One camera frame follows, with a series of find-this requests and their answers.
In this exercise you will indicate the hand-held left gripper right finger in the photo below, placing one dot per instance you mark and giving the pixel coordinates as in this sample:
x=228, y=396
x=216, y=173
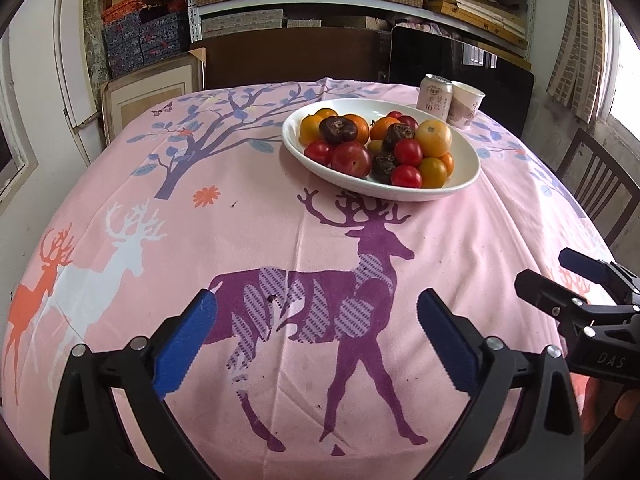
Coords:
x=447, y=350

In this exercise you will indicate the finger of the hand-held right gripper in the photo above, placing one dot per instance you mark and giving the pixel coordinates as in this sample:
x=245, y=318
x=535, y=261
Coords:
x=545, y=290
x=580, y=261

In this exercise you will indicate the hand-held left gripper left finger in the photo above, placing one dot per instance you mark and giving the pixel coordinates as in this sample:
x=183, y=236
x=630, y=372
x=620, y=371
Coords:
x=185, y=350

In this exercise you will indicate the yellow-orange tomato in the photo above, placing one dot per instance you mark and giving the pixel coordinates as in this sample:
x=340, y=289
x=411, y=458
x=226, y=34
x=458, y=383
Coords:
x=326, y=112
x=432, y=171
x=310, y=127

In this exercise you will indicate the red cherry tomato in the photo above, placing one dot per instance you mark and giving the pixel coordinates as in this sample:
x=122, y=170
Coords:
x=408, y=152
x=395, y=115
x=318, y=152
x=406, y=176

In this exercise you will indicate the dark red plum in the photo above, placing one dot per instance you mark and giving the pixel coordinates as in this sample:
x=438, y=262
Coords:
x=351, y=158
x=409, y=122

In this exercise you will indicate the small tan loquat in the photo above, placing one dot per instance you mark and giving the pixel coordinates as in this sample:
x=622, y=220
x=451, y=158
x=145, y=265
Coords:
x=375, y=147

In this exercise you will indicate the white plate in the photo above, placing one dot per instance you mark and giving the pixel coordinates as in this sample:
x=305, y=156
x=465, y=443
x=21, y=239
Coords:
x=320, y=172

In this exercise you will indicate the person's right hand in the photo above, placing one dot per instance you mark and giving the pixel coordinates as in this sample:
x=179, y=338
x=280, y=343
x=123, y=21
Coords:
x=602, y=402

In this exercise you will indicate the dark wooden chair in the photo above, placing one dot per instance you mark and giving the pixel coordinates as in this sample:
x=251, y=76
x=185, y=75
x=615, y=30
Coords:
x=610, y=164

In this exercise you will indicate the pink deer printed tablecloth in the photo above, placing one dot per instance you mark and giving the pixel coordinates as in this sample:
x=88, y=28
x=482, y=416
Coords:
x=150, y=185

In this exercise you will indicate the bright window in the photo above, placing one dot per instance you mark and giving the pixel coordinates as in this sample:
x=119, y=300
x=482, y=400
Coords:
x=627, y=85

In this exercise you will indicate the white paper cup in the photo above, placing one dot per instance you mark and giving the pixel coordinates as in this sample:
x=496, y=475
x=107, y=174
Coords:
x=465, y=105

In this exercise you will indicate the brick-pattern curtain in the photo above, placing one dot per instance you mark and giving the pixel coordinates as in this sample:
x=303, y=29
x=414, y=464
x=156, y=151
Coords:
x=575, y=60

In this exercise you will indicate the pale drink can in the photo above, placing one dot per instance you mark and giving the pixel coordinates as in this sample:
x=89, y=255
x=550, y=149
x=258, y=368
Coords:
x=434, y=95

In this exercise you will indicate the white-framed window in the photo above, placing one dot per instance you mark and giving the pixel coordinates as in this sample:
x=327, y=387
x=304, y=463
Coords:
x=15, y=160

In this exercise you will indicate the black glossy panel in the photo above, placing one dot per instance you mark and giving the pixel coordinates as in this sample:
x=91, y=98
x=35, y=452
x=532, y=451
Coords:
x=430, y=55

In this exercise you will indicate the stack of light wooden boards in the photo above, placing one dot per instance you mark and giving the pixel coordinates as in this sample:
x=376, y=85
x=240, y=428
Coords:
x=480, y=10

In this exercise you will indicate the pink floral cloth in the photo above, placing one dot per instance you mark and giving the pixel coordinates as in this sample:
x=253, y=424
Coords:
x=425, y=25

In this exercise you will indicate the dark brown wooden board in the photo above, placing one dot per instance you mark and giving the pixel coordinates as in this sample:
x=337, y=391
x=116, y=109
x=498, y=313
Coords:
x=290, y=60

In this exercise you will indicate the stack of blue patterned boxes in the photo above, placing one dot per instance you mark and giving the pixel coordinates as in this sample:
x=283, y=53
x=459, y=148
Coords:
x=145, y=42

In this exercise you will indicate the white board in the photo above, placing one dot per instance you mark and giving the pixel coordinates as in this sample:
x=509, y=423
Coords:
x=75, y=60

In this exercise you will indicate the grey stone slab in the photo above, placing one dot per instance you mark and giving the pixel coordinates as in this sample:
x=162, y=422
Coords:
x=95, y=35

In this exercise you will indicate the white metal shelving unit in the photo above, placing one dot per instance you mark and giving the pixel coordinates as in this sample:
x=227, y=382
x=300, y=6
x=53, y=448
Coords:
x=194, y=10

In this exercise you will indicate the stack of orange patterned boxes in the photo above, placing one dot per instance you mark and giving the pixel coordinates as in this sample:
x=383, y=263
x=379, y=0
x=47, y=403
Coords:
x=125, y=10

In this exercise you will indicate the wooden picture frame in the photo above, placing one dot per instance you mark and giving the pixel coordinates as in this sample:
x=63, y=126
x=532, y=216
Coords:
x=150, y=97

